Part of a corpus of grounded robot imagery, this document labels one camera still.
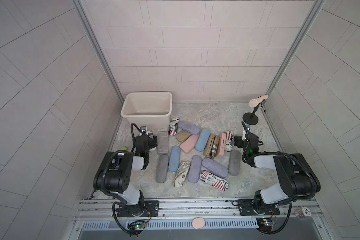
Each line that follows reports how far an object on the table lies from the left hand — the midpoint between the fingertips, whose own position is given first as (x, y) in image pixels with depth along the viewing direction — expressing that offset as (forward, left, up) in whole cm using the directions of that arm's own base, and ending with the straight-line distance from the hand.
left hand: (148, 133), depth 95 cm
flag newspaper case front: (-29, -39, 0) cm, 48 cm away
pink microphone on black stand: (+14, -71, -1) cm, 72 cm away
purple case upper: (+2, -26, +3) cm, 26 cm away
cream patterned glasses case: (-25, -22, 0) cm, 34 cm away
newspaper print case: (0, -1, -1) cm, 2 cm away
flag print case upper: (+5, -16, -1) cm, 17 cm away
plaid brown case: (-7, -42, +2) cm, 43 cm away
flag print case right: (-5, -51, +1) cm, 51 cm away
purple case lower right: (-21, -40, -1) cm, 46 cm away
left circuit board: (-48, -3, -1) cm, 48 cm away
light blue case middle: (-5, -34, +2) cm, 35 cm away
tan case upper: (-2, -22, 0) cm, 22 cm away
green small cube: (-10, +14, -2) cm, 17 cm away
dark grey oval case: (-23, -11, -1) cm, 25 cm away
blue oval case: (-16, -18, -3) cm, 24 cm away
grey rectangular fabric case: (-6, -10, -1) cm, 12 cm away
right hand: (0, -61, +1) cm, 61 cm away
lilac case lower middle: (-23, -29, 0) cm, 37 cm away
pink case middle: (-8, -26, -1) cm, 27 cm away
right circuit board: (-47, -61, -3) cm, 77 cm away
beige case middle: (-9, -38, +1) cm, 39 cm away
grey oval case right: (-20, -51, -1) cm, 55 cm away
